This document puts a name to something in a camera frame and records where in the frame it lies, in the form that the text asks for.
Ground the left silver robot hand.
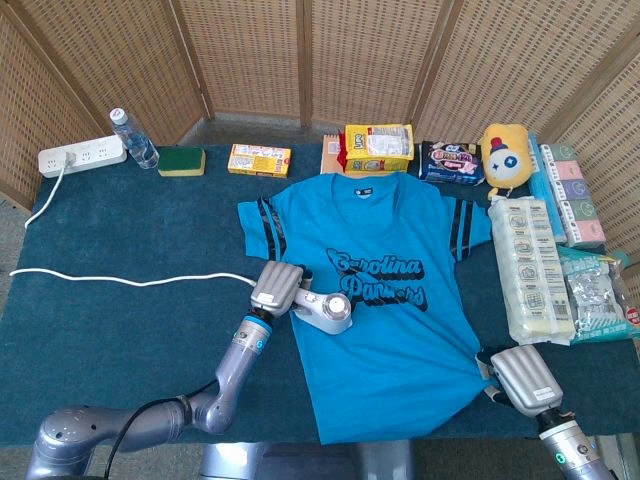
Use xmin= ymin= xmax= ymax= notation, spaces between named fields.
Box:
xmin=248 ymin=259 xmax=314 ymax=317

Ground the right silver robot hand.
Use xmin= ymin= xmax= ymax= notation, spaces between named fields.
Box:
xmin=474 ymin=343 xmax=564 ymax=417

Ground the white handheld steam iron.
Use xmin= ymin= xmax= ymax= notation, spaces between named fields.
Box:
xmin=291 ymin=287 xmax=354 ymax=336

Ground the blue printed t-shirt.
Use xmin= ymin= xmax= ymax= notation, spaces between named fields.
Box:
xmin=236 ymin=171 xmax=501 ymax=445

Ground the white power cord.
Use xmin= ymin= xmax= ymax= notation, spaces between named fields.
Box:
xmin=8 ymin=151 xmax=259 ymax=289

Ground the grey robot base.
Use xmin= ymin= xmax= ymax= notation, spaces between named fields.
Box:
xmin=199 ymin=439 xmax=416 ymax=480

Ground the teal white snack bag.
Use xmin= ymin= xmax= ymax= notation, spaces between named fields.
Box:
xmin=557 ymin=244 xmax=640 ymax=346

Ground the cream wrapped tissue pack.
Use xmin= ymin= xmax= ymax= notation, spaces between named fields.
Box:
xmin=487 ymin=196 xmax=577 ymax=346

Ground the yellow cardboard snack box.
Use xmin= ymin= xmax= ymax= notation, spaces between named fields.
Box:
xmin=227 ymin=143 xmax=292 ymax=179

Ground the green yellow sponge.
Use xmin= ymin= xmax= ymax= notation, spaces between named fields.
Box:
xmin=157 ymin=146 xmax=207 ymax=178

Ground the dark teal table cover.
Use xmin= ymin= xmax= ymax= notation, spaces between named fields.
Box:
xmin=0 ymin=143 xmax=640 ymax=447

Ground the yellow Lipo snack bag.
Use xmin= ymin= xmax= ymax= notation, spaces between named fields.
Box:
xmin=337 ymin=123 xmax=415 ymax=175

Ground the pastel tissue multipack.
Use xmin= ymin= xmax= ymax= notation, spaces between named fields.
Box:
xmin=539 ymin=143 xmax=607 ymax=249

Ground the light blue long pack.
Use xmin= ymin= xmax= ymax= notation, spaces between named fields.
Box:
xmin=525 ymin=132 xmax=569 ymax=244

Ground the clear plastic water bottle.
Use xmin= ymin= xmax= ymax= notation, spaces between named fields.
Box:
xmin=109 ymin=107 xmax=160 ymax=170

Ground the dark sanitary pad pack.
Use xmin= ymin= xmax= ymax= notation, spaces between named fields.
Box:
xmin=417 ymin=140 xmax=487 ymax=187

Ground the yellow plush toy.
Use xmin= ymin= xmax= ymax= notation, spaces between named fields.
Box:
xmin=479 ymin=123 xmax=530 ymax=200

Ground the white power strip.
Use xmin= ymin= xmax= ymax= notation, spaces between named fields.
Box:
xmin=38 ymin=133 xmax=128 ymax=179

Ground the wicker folding screen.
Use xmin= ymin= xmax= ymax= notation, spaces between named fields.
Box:
xmin=0 ymin=0 xmax=640 ymax=281

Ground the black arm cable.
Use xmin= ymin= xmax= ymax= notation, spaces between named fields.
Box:
xmin=102 ymin=379 xmax=221 ymax=479

